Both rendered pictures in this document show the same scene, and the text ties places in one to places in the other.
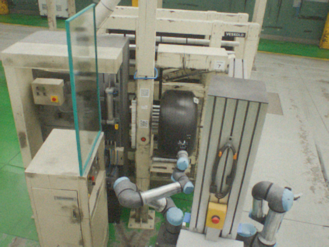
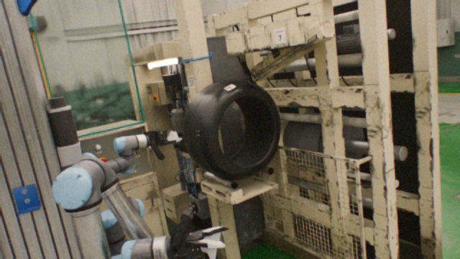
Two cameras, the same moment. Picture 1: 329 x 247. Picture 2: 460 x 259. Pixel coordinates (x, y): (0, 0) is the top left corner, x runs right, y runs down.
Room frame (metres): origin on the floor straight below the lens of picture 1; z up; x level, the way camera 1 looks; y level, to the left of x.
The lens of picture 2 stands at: (1.24, -1.89, 1.62)
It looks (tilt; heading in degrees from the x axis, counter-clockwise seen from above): 12 degrees down; 57
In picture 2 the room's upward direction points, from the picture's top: 9 degrees counter-clockwise
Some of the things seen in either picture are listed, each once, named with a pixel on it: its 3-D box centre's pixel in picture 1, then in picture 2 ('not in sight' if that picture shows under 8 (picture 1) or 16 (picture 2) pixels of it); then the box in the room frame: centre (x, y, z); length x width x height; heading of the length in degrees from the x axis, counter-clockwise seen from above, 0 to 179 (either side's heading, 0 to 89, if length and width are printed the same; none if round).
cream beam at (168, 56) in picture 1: (192, 57); (269, 37); (2.69, -0.21, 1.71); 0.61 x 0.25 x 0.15; 90
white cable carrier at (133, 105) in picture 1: (134, 124); not in sight; (2.34, 0.26, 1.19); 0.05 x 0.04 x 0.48; 0
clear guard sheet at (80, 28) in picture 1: (87, 89); (90, 60); (1.78, 0.50, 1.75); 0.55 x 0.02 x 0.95; 0
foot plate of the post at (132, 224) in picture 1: (142, 217); not in sight; (2.37, 0.17, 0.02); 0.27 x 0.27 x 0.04; 0
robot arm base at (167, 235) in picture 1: (173, 231); (115, 245); (1.56, -0.12, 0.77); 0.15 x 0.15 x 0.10
